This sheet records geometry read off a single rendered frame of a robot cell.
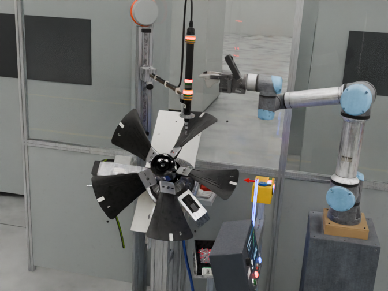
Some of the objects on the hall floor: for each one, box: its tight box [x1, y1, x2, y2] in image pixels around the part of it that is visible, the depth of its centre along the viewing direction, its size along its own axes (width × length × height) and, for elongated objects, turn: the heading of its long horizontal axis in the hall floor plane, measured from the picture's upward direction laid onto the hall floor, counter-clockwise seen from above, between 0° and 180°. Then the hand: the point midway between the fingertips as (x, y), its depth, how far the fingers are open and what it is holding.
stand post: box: [168, 241, 180, 291], centre depth 298 cm, size 4×9×115 cm, turn 68°
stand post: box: [150, 238, 170, 291], centre depth 280 cm, size 4×9×91 cm, turn 68°
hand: (202, 73), depth 229 cm, fingers open, 8 cm apart
